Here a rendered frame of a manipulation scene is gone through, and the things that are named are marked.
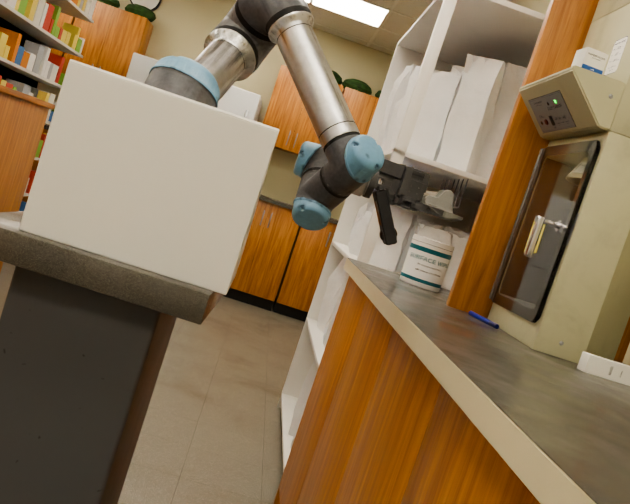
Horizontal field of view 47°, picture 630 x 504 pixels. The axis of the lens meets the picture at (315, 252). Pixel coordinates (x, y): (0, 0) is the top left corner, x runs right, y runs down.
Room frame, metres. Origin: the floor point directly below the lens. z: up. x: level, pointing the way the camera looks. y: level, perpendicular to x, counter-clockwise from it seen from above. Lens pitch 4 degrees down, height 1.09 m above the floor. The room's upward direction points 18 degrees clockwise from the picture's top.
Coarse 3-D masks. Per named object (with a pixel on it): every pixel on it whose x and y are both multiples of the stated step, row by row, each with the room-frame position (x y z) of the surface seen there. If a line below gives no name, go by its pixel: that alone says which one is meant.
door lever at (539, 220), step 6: (540, 216) 1.52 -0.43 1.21; (540, 222) 1.51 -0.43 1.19; (546, 222) 1.52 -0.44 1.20; (552, 222) 1.52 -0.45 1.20; (558, 222) 1.53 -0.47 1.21; (534, 228) 1.52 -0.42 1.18; (540, 228) 1.51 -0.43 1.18; (558, 228) 1.52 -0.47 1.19; (534, 234) 1.51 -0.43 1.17; (534, 240) 1.51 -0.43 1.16; (528, 246) 1.52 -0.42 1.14; (534, 246) 1.51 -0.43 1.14; (528, 252) 1.51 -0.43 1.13
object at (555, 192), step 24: (576, 144) 1.59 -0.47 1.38; (552, 168) 1.68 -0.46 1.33; (576, 168) 1.54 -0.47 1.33; (552, 192) 1.63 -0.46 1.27; (576, 192) 1.50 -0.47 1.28; (528, 216) 1.72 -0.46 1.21; (552, 216) 1.58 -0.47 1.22; (552, 240) 1.53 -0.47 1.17; (528, 264) 1.62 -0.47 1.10; (552, 264) 1.49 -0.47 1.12; (504, 288) 1.71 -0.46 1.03; (528, 288) 1.57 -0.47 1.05; (528, 312) 1.52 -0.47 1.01
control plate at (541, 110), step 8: (544, 96) 1.65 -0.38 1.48; (552, 96) 1.61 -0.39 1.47; (560, 96) 1.57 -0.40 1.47; (536, 104) 1.71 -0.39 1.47; (544, 104) 1.67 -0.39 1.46; (552, 104) 1.63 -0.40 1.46; (560, 104) 1.59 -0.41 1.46; (536, 112) 1.74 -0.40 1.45; (544, 112) 1.69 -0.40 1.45; (552, 112) 1.65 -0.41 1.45; (560, 112) 1.61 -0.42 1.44; (568, 112) 1.57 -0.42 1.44; (560, 120) 1.63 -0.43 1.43; (568, 120) 1.59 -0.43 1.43; (544, 128) 1.74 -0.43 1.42; (552, 128) 1.69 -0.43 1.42; (560, 128) 1.65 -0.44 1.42
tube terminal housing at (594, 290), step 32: (608, 32) 1.66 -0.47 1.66; (608, 160) 1.48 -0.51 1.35; (608, 192) 1.48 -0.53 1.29; (576, 224) 1.47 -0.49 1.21; (608, 224) 1.48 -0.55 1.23; (576, 256) 1.48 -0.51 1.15; (608, 256) 1.48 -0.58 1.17; (576, 288) 1.48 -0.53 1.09; (608, 288) 1.48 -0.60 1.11; (512, 320) 1.63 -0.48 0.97; (544, 320) 1.47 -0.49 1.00; (576, 320) 1.48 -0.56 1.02; (608, 320) 1.53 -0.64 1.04; (544, 352) 1.48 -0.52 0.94; (576, 352) 1.48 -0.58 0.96; (608, 352) 1.59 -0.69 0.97
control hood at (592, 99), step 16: (544, 80) 1.62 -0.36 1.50; (560, 80) 1.54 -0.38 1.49; (576, 80) 1.47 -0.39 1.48; (592, 80) 1.47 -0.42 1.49; (608, 80) 1.47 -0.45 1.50; (528, 96) 1.74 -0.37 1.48; (576, 96) 1.50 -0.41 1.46; (592, 96) 1.47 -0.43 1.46; (608, 96) 1.47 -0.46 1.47; (576, 112) 1.54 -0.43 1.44; (592, 112) 1.47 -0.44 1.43; (608, 112) 1.47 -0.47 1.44; (576, 128) 1.57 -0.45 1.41; (592, 128) 1.50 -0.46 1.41; (608, 128) 1.47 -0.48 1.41
